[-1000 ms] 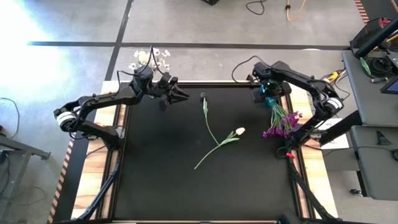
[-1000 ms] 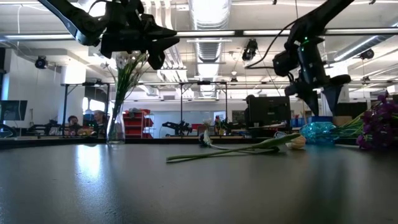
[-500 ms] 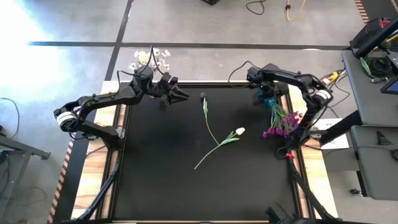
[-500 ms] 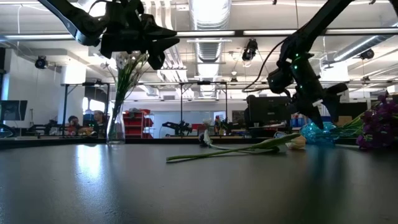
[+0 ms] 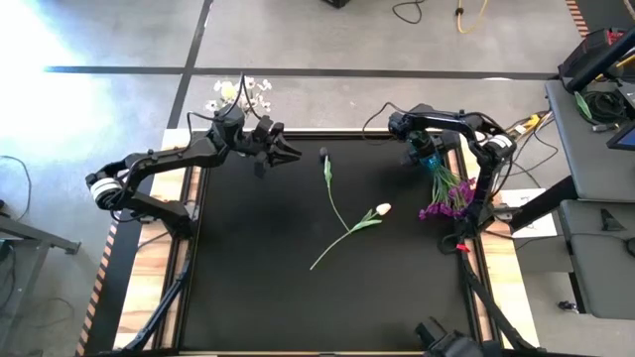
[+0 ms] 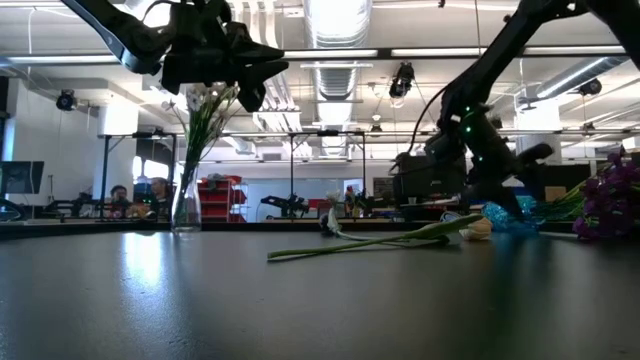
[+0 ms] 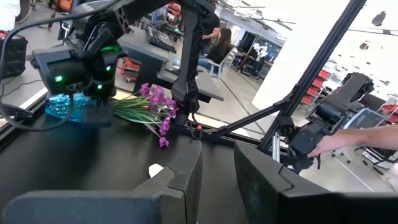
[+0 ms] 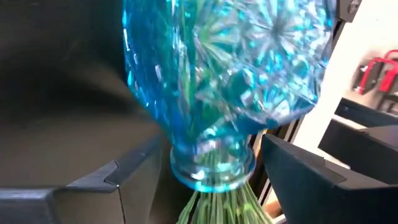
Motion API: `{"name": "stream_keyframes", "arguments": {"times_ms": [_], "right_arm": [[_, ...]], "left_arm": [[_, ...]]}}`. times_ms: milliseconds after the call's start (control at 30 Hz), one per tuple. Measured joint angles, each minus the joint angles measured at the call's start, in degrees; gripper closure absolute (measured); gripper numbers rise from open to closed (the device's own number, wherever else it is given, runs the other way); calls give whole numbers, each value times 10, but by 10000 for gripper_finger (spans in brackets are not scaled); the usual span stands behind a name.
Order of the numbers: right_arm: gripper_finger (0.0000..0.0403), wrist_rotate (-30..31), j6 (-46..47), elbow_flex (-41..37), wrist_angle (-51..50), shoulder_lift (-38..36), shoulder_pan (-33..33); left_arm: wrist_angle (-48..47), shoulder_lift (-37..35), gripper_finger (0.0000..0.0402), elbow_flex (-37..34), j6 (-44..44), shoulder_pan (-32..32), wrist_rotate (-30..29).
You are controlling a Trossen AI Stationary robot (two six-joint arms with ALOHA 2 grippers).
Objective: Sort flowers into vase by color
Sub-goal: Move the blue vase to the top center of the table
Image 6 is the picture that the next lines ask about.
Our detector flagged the black cabinet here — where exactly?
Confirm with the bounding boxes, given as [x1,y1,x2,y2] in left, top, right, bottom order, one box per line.
[542,163,594,201]

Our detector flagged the black computer monitor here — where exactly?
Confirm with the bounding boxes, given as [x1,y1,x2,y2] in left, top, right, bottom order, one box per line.
[399,154,469,197]

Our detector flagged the black overhead light bar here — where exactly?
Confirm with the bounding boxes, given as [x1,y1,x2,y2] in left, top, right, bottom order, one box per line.
[0,45,626,65]

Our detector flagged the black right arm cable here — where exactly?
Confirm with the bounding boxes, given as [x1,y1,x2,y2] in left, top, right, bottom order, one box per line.
[407,82,451,156]

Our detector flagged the dark tulip with white petal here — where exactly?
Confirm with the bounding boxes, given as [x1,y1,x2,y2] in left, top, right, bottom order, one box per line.
[319,207,451,249]

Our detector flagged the clear glass vase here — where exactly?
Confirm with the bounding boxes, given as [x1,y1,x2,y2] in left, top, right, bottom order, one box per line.
[171,162,204,235]

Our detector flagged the long green leafy stem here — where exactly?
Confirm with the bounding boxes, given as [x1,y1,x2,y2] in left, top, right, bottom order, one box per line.
[267,213,494,262]

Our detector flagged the small dark monitor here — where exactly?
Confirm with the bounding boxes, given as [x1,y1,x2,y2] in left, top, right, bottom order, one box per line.
[0,160,45,196]

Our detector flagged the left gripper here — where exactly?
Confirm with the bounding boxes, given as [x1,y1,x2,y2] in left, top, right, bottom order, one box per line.
[159,0,290,113]

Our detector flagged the red bin shelving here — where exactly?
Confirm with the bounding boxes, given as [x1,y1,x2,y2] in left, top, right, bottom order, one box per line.
[197,174,249,224]

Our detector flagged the white pillar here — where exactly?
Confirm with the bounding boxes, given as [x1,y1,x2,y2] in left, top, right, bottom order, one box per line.
[517,99,562,146]

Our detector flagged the blue glass vase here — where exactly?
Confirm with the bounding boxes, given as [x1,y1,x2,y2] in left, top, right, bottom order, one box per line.
[482,195,544,234]

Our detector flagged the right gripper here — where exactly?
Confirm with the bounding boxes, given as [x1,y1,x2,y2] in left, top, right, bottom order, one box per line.
[439,97,554,221]

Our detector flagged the person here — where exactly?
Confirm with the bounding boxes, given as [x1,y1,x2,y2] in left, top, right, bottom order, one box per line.
[148,177,174,220]
[108,184,130,217]

